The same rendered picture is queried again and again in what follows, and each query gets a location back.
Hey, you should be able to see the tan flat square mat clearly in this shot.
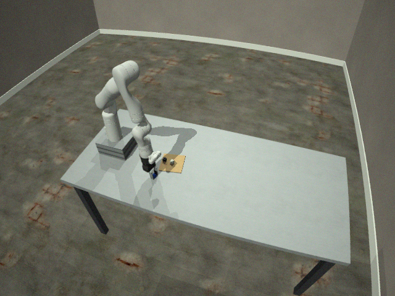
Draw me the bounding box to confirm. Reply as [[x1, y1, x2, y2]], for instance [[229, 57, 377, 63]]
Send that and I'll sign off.
[[159, 154, 186, 173]]

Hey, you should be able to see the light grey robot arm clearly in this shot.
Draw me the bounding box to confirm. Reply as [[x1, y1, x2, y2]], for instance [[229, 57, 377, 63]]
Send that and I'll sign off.
[[95, 60, 152, 152]]

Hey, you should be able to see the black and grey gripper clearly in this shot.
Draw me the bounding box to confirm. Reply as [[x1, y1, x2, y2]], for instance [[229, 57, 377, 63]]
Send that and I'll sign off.
[[139, 147, 161, 179]]

